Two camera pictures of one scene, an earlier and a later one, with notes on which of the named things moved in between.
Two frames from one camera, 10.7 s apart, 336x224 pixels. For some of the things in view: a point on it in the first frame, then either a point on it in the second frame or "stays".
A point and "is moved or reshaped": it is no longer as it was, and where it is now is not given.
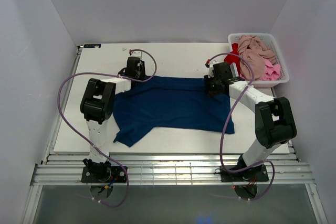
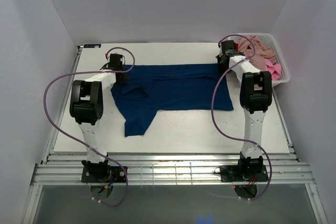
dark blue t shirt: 153,101 is moved or reshaped
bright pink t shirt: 272,72 stays
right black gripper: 207,81 -> 221,71
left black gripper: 143,70 -> 123,80
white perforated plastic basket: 269,39 stays
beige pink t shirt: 256,51 stays
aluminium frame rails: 167,169 stays
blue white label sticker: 92,45 stays
